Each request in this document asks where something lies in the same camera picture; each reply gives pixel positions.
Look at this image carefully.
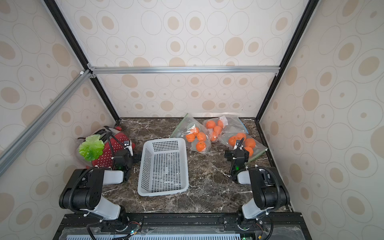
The green zip-top bag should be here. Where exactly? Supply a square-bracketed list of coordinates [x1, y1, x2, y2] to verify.
[170, 114, 212, 154]

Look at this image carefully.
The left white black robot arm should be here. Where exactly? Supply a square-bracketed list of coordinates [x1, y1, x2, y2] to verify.
[59, 149, 142, 223]

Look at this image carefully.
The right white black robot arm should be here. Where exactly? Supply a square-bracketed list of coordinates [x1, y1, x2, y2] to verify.
[225, 149, 291, 221]

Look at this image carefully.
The right green-edged zip-top bag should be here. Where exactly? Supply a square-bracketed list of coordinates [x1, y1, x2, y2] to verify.
[219, 126, 268, 162]

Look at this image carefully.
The middle clear zip-top bag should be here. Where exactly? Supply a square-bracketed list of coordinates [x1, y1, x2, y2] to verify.
[203, 115, 248, 143]

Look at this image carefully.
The red dotted toaster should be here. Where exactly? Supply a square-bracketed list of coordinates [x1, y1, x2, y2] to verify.
[75, 126, 135, 169]

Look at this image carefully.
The green plastic leaf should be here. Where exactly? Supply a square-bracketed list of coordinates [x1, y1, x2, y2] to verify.
[78, 135, 105, 162]

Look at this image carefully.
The white perforated plastic basket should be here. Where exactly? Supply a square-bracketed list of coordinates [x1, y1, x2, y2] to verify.
[138, 138, 189, 197]

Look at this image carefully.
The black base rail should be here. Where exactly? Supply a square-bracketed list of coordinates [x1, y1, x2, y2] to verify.
[53, 213, 312, 240]

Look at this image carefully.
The horizontal aluminium rail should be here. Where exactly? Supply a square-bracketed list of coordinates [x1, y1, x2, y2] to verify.
[86, 65, 281, 76]

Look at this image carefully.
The diagonal aluminium rail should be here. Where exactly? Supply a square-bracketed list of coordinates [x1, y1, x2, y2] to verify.
[1, 70, 91, 175]

